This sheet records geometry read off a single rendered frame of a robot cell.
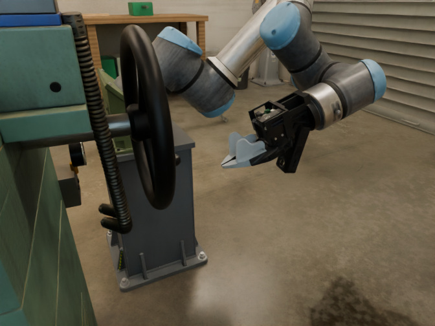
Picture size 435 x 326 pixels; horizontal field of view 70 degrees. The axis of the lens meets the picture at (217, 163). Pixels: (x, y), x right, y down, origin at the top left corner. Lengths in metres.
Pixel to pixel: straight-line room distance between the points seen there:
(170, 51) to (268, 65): 3.21
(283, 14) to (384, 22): 2.73
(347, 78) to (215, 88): 0.55
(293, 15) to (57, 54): 0.46
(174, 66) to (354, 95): 0.60
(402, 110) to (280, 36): 2.66
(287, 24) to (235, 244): 1.03
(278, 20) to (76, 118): 0.46
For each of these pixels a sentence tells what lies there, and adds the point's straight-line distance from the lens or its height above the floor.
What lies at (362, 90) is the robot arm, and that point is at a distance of 0.69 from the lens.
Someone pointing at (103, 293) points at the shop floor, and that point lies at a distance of 1.35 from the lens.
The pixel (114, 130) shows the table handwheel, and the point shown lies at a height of 0.81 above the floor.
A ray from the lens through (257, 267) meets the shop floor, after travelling 1.38.
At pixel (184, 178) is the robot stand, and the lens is 1.15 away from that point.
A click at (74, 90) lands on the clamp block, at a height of 0.89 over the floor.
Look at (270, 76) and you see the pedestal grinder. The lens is 4.26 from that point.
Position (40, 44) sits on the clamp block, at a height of 0.94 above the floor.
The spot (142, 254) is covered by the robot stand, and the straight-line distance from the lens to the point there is 1.27.
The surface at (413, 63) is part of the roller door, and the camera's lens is 3.22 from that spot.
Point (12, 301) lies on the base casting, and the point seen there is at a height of 0.72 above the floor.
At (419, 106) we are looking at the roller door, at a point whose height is 0.18.
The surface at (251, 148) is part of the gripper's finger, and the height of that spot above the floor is 0.73.
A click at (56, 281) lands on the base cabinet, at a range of 0.59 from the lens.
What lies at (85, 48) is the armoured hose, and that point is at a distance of 0.45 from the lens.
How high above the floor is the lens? 0.99
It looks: 28 degrees down
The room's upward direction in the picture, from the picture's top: straight up
